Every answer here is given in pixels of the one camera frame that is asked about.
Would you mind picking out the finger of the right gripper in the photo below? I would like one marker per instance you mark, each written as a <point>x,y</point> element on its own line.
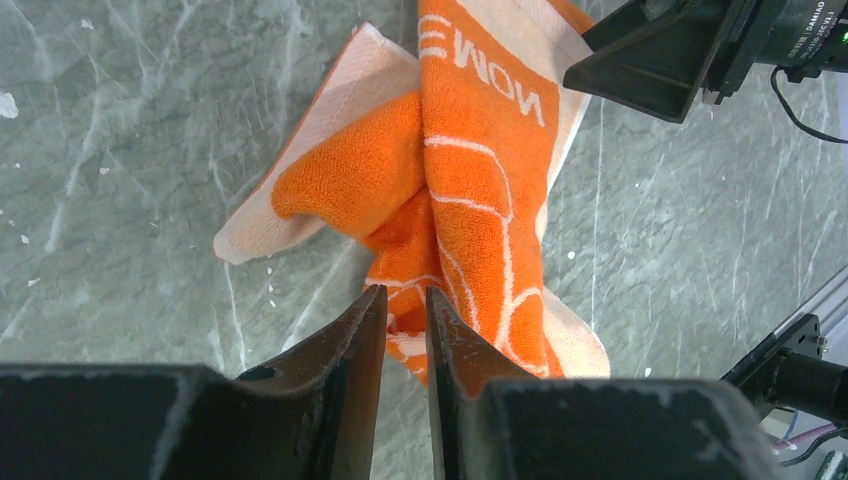
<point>652,56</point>

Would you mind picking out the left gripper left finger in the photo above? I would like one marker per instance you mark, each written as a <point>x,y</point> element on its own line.
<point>308,413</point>

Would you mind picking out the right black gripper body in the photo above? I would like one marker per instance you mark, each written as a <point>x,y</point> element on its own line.
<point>805,38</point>

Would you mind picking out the orange and cream towel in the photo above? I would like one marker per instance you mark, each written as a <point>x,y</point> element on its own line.
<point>441,164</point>

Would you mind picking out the aluminium frame rail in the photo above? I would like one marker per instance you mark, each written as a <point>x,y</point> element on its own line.
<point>829,305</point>

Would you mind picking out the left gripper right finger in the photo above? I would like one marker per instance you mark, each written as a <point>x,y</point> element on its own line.
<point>491,419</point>

